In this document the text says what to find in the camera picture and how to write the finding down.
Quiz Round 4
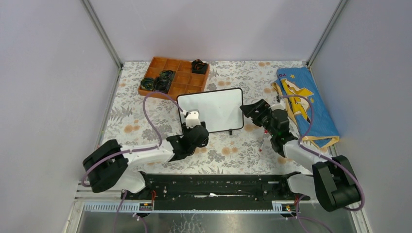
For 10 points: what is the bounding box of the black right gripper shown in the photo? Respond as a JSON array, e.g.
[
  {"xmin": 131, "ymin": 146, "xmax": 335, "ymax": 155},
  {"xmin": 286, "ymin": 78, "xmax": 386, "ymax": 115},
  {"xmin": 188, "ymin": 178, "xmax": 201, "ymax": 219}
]
[{"xmin": 240, "ymin": 100, "xmax": 276, "ymax": 138}]

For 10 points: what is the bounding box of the small black-framed whiteboard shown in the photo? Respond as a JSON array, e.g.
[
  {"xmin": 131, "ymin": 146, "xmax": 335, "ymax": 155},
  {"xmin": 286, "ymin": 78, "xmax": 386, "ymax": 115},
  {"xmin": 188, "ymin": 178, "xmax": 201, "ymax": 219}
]
[{"xmin": 177, "ymin": 88, "xmax": 244, "ymax": 133}]

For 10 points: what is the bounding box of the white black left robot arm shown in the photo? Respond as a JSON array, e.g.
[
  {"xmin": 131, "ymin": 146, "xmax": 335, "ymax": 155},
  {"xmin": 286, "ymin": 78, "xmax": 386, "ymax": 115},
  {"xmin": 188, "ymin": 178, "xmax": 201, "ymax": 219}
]
[{"xmin": 82, "ymin": 121, "xmax": 209, "ymax": 200}]

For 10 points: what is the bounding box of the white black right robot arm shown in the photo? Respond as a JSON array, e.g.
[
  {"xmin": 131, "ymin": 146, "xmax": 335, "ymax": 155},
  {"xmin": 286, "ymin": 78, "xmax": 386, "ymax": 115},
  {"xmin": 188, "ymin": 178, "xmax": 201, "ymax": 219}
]
[{"xmin": 240, "ymin": 99, "xmax": 365, "ymax": 212}]

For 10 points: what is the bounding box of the blue yellow cartoon cloth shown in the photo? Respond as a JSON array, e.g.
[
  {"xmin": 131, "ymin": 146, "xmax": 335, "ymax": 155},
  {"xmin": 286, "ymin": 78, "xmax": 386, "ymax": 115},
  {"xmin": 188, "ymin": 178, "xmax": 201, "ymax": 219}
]
[{"xmin": 272, "ymin": 67, "xmax": 340, "ymax": 149}]

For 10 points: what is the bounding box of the orange compartment tray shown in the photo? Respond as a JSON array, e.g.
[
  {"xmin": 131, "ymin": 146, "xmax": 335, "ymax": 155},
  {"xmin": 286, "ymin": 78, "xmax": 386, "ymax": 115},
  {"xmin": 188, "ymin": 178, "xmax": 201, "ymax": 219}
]
[{"xmin": 137, "ymin": 57, "xmax": 210, "ymax": 100}]

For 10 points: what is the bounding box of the black tape roll lower middle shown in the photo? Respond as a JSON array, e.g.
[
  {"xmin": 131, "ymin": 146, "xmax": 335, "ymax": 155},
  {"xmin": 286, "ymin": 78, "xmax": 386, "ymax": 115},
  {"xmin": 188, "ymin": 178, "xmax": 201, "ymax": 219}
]
[{"xmin": 153, "ymin": 76, "xmax": 172, "ymax": 94}]

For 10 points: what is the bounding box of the black tape roll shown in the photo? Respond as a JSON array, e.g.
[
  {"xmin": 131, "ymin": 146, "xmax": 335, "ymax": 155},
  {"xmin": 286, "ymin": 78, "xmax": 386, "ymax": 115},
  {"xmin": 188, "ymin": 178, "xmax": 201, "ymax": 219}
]
[
  {"xmin": 191, "ymin": 59, "xmax": 209, "ymax": 75},
  {"xmin": 159, "ymin": 70, "xmax": 175, "ymax": 82},
  {"xmin": 153, "ymin": 76, "xmax": 172, "ymax": 94},
  {"xmin": 140, "ymin": 77, "xmax": 154, "ymax": 91}
]

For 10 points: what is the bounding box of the black tape roll upper middle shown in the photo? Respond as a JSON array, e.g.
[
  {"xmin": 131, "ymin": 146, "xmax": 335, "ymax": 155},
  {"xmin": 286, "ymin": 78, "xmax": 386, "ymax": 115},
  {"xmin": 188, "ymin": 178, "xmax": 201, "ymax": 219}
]
[{"xmin": 159, "ymin": 70, "xmax": 175, "ymax": 82}]

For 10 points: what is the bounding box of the black tape roll top right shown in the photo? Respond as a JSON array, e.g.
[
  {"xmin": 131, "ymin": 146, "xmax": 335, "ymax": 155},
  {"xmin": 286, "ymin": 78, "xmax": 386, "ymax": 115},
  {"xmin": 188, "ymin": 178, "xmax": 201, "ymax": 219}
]
[{"xmin": 191, "ymin": 59, "xmax": 209, "ymax": 75}]

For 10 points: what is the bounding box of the black tape roll left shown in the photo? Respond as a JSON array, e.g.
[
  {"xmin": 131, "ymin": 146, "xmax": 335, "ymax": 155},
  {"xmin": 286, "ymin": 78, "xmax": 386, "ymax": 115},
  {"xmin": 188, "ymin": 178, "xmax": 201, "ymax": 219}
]
[{"xmin": 140, "ymin": 77, "xmax": 154, "ymax": 91}]

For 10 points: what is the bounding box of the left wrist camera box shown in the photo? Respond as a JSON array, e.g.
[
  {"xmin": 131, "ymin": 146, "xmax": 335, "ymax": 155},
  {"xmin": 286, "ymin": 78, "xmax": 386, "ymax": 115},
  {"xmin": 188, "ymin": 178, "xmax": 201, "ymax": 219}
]
[{"xmin": 183, "ymin": 110, "xmax": 201, "ymax": 129}]

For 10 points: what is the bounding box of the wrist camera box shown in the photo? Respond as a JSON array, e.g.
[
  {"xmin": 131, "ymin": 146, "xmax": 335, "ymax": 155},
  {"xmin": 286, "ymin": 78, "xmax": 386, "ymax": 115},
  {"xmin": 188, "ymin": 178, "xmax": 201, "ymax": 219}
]
[
  {"xmin": 272, "ymin": 99, "xmax": 286, "ymax": 110},
  {"xmin": 183, "ymin": 110, "xmax": 201, "ymax": 129}
]

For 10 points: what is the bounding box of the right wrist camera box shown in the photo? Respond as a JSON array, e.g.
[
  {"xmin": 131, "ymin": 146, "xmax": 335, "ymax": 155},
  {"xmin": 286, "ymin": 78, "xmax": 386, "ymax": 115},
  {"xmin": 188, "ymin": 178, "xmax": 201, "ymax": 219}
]
[{"xmin": 272, "ymin": 99, "xmax": 286, "ymax": 110}]

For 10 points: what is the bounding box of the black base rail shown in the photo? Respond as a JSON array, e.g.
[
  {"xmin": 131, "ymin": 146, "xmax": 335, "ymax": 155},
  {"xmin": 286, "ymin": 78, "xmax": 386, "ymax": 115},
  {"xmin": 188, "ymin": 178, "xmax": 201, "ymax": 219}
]
[{"xmin": 126, "ymin": 174, "xmax": 301, "ymax": 212}]

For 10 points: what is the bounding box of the right aluminium frame post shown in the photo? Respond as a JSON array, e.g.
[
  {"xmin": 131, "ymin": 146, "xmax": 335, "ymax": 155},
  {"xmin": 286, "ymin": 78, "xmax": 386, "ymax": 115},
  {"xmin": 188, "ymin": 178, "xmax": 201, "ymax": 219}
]
[{"xmin": 306, "ymin": 0, "xmax": 349, "ymax": 67}]

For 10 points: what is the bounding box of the aluminium frame post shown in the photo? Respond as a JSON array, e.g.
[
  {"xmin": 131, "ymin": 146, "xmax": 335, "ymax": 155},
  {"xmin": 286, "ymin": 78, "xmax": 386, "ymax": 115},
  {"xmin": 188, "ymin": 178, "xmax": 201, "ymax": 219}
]
[
  {"xmin": 306, "ymin": 0, "xmax": 349, "ymax": 67},
  {"xmin": 80, "ymin": 0, "xmax": 122, "ymax": 69}
]

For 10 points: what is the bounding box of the left aluminium frame post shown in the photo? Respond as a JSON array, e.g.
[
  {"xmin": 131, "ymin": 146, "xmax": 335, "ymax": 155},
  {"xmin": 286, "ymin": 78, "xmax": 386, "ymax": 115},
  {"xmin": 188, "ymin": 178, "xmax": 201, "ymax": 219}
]
[{"xmin": 80, "ymin": 0, "xmax": 122, "ymax": 69}]

